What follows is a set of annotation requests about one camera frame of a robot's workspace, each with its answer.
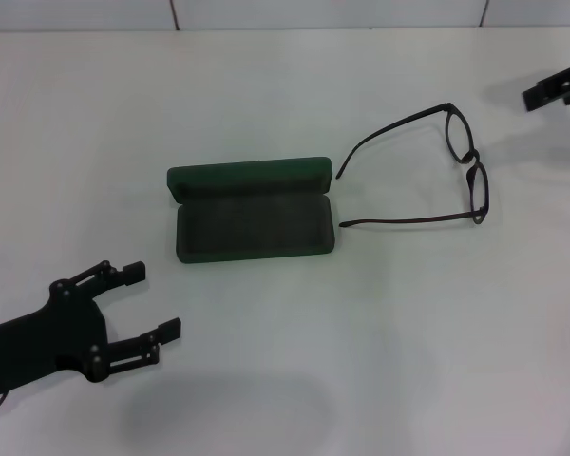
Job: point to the green glasses case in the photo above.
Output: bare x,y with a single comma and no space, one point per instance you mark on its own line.
252,233

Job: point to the black glasses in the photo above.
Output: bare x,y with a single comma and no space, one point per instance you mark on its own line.
480,190

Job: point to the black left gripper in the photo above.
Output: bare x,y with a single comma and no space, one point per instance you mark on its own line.
43,342

